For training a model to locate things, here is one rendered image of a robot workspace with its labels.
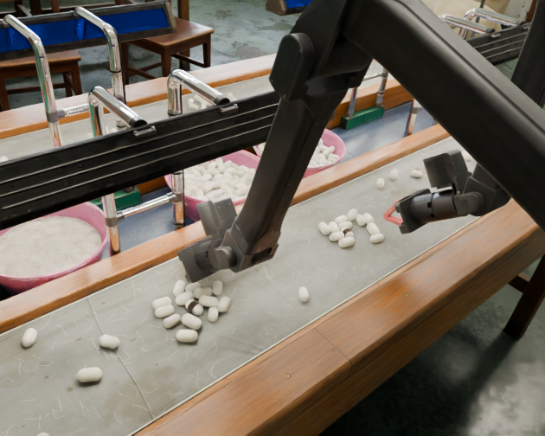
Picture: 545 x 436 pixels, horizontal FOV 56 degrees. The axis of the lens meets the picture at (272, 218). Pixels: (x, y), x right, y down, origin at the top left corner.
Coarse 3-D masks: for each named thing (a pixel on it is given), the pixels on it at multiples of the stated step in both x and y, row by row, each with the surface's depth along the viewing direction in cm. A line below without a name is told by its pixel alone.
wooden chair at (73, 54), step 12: (12, 60) 255; (24, 60) 256; (48, 60) 258; (60, 60) 260; (72, 60) 263; (0, 72) 251; (12, 72) 254; (24, 72) 256; (36, 72) 259; (60, 72) 265; (72, 72) 268; (0, 84) 254; (60, 84) 304; (72, 84) 291; (0, 96) 257; (72, 96) 312; (0, 108) 295
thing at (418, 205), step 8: (424, 192) 106; (408, 200) 104; (416, 200) 103; (424, 200) 101; (432, 200) 99; (400, 208) 102; (408, 208) 103; (416, 208) 102; (424, 208) 100; (432, 208) 99; (408, 216) 103; (416, 216) 103; (424, 216) 101; (432, 216) 100; (408, 224) 103; (416, 224) 104; (424, 224) 105; (408, 232) 103
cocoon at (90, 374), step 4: (88, 368) 82; (92, 368) 82; (96, 368) 82; (80, 372) 81; (84, 372) 81; (88, 372) 81; (92, 372) 81; (96, 372) 82; (100, 372) 82; (80, 376) 81; (84, 376) 81; (88, 376) 81; (92, 376) 81; (96, 376) 81; (100, 376) 82; (80, 380) 81; (84, 380) 81; (88, 380) 81; (92, 380) 81; (96, 380) 82
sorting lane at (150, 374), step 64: (384, 192) 134; (320, 256) 111; (384, 256) 113; (64, 320) 92; (128, 320) 93; (256, 320) 95; (0, 384) 81; (64, 384) 82; (128, 384) 83; (192, 384) 84
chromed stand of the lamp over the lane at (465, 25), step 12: (468, 12) 145; (480, 12) 142; (492, 12) 140; (456, 24) 133; (468, 24) 131; (480, 24) 129; (504, 24) 139; (516, 24) 136; (492, 36) 126; (420, 108) 154; (408, 120) 155; (408, 132) 157
